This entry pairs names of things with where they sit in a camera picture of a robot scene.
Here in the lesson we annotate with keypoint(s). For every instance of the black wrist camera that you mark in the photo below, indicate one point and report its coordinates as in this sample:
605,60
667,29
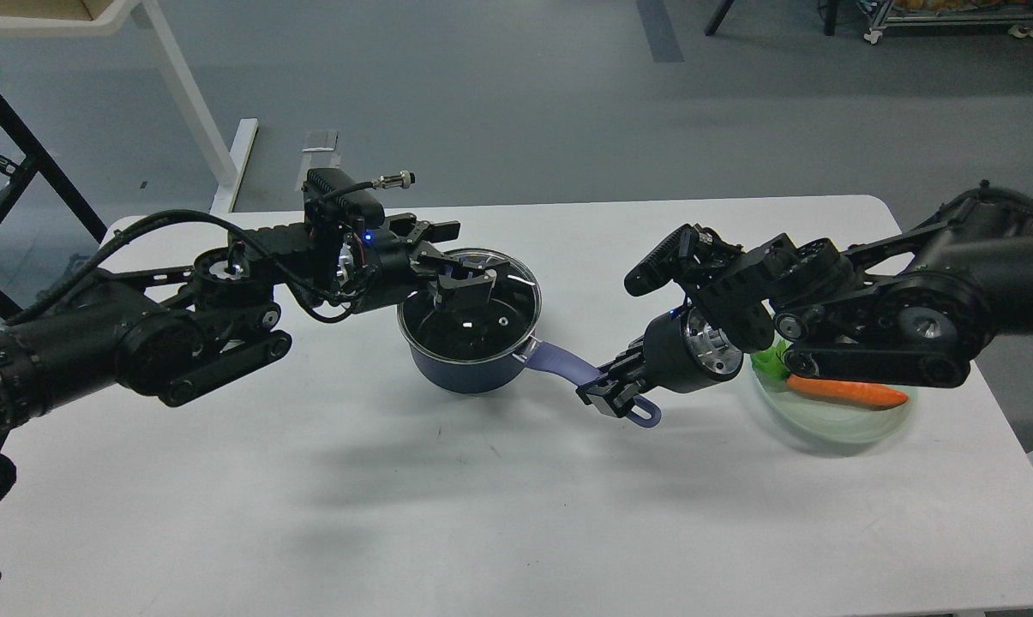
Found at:
335,204
689,255

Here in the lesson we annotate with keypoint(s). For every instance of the orange toy carrot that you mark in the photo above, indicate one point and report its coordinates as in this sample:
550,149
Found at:
770,363

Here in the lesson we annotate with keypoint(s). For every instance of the white table leg frame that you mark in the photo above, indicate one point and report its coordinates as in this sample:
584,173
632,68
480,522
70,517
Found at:
130,99

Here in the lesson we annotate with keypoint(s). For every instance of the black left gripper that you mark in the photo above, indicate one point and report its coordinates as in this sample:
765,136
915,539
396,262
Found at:
378,268

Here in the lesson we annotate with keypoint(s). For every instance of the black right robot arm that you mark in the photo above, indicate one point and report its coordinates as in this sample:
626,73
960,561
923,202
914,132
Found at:
913,309

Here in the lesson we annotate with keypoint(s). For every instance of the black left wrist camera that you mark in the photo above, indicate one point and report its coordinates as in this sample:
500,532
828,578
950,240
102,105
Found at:
335,204

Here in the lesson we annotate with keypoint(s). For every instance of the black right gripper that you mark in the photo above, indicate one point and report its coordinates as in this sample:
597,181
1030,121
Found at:
679,351

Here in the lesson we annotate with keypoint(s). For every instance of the pale green plate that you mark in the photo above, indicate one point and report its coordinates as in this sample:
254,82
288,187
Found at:
831,423

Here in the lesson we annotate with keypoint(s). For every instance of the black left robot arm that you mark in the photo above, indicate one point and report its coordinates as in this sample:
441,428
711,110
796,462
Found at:
178,333

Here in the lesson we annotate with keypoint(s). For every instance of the metal wheeled cart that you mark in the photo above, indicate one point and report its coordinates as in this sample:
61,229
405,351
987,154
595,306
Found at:
1015,16

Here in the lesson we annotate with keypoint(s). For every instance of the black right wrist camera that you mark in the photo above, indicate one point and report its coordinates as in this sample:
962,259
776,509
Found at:
689,255

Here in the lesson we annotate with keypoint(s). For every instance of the black metal stand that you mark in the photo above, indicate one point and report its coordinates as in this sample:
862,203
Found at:
36,162

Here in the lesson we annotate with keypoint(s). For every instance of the glass pot lid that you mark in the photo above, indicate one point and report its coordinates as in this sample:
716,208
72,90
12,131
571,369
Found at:
484,331

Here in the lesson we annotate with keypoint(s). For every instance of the dark blue saucepan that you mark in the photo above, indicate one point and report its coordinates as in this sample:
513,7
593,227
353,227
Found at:
490,375

